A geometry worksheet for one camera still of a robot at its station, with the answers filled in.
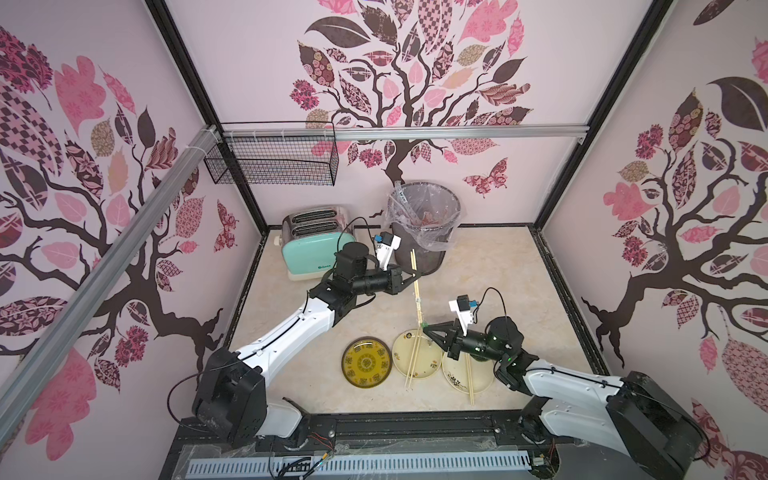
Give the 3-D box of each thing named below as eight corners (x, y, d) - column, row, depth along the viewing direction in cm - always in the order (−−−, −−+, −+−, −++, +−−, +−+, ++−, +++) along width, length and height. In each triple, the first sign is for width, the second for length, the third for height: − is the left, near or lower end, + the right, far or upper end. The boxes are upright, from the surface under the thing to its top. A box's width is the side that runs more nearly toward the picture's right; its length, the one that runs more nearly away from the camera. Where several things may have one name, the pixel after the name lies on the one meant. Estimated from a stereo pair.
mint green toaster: (289, 280, 105) (273, 246, 91) (300, 238, 119) (288, 202, 105) (351, 280, 105) (345, 246, 91) (356, 238, 119) (351, 202, 105)
